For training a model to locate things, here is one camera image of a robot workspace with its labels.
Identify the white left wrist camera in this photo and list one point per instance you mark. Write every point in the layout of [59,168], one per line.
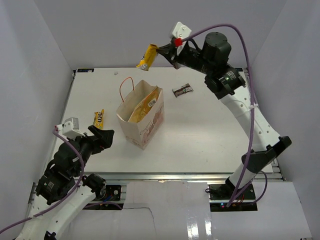
[70,128]

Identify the yellow snack bar wrapper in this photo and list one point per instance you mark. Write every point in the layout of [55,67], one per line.
[148,58]

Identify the left blue table label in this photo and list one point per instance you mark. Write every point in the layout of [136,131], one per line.
[85,70]

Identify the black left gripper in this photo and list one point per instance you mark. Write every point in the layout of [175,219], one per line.
[106,137]

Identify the large tan chip bag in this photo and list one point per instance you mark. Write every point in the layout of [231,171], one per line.
[143,108]

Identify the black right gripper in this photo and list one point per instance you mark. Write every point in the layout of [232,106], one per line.
[170,52]

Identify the beige paper gift bag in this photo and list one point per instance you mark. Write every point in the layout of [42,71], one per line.
[140,134]

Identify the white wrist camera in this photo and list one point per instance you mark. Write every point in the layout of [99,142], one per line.
[179,32]
[70,128]

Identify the yellow M&M's candy pack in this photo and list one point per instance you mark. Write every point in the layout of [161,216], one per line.
[99,119]

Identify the blue table label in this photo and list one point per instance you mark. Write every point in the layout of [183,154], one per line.
[239,69]
[85,70]

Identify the right blue table label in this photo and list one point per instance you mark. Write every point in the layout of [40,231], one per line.
[239,69]

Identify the aluminium table front rail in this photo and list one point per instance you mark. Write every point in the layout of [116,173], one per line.
[163,176]

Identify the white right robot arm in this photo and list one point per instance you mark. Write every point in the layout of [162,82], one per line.
[231,89]

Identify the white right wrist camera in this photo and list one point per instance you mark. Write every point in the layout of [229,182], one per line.
[179,32]

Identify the brown chocolate bar wrapper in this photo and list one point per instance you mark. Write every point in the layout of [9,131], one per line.
[182,90]

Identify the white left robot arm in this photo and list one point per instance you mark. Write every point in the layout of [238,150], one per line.
[64,190]

